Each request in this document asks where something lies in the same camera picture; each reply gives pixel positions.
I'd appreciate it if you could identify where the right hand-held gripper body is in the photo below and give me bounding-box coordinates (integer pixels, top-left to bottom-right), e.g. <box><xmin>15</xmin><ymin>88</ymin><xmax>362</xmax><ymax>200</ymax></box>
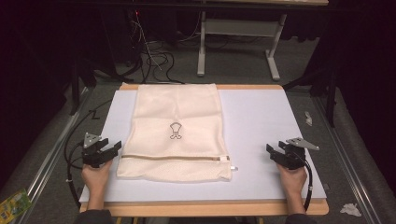
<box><xmin>274</xmin><ymin>137</ymin><xmax>320</xmax><ymax>171</ymax></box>

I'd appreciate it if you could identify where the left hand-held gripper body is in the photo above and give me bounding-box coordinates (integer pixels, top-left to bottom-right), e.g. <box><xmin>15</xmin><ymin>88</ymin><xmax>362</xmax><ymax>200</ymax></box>
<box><xmin>81</xmin><ymin>133</ymin><xmax>109</xmax><ymax>169</ymax></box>

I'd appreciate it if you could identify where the cream mesh laundry bag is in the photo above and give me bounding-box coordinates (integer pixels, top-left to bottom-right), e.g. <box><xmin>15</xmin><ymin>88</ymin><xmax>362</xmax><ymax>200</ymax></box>
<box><xmin>116</xmin><ymin>82</ymin><xmax>239</xmax><ymax>184</ymax></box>

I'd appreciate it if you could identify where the person's left hand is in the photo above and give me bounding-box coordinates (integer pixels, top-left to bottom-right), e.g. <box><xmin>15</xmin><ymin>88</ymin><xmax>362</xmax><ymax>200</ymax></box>
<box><xmin>80</xmin><ymin>159</ymin><xmax>114</xmax><ymax>196</ymax></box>

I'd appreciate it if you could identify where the person's right hand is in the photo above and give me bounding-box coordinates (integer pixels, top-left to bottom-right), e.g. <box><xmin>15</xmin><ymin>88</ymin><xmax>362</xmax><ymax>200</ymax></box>
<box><xmin>276</xmin><ymin>162</ymin><xmax>308</xmax><ymax>197</ymax></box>

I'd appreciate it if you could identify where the white table mat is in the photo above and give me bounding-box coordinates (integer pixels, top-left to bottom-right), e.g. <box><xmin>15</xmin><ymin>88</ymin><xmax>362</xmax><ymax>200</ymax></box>
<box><xmin>78</xmin><ymin>89</ymin><xmax>328</xmax><ymax>203</ymax></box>

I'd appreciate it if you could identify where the black metal stand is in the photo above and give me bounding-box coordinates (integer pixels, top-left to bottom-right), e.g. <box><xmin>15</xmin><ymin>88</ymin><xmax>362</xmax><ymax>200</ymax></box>
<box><xmin>282</xmin><ymin>66</ymin><xmax>340</xmax><ymax>129</ymax></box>
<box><xmin>68</xmin><ymin>57</ymin><xmax>98</xmax><ymax>117</ymax></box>

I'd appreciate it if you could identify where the crumpled white tissue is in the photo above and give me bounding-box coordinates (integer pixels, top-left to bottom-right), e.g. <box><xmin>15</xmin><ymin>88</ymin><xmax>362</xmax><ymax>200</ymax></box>
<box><xmin>339</xmin><ymin>203</ymin><xmax>363</xmax><ymax>218</ymax></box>

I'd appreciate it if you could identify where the green yellow packet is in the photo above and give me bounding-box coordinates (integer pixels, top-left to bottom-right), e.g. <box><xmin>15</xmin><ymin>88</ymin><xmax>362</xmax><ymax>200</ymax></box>
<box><xmin>0</xmin><ymin>188</ymin><xmax>34</xmax><ymax>224</ymax></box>

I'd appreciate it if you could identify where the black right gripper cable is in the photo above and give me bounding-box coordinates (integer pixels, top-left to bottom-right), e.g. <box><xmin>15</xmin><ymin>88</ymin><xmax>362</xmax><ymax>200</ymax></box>
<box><xmin>298</xmin><ymin>151</ymin><xmax>315</xmax><ymax>213</ymax></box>

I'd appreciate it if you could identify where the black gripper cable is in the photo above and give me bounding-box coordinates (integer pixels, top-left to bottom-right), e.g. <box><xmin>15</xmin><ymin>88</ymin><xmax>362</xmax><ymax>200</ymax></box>
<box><xmin>298</xmin><ymin>151</ymin><xmax>315</xmax><ymax>213</ymax></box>
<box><xmin>63</xmin><ymin>98</ymin><xmax>114</xmax><ymax>210</ymax></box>

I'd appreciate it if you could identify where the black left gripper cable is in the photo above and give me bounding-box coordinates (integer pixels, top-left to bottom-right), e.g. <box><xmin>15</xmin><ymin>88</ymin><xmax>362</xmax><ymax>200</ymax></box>
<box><xmin>63</xmin><ymin>98</ymin><xmax>114</xmax><ymax>210</ymax></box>

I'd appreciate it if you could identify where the metal floor rail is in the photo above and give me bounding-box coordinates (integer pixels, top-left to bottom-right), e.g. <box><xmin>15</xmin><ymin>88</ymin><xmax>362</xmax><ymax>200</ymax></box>
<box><xmin>312</xmin><ymin>95</ymin><xmax>385</xmax><ymax>224</ymax></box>
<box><xmin>13</xmin><ymin>86</ymin><xmax>92</xmax><ymax>224</ymax></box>

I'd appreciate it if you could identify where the tangle of floor cables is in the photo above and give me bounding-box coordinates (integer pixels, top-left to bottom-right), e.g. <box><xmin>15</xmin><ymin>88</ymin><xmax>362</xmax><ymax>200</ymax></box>
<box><xmin>124</xmin><ymin>10</ymin><xmax>204</xmax><ymax>85</ymax></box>

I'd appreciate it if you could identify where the white metal desk frame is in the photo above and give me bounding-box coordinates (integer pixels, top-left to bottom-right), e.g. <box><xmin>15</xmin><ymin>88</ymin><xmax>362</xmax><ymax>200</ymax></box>
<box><xmin>196</xmin><ymin>10</ymin><xmax>288</xmax><ymax>82</ymax></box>

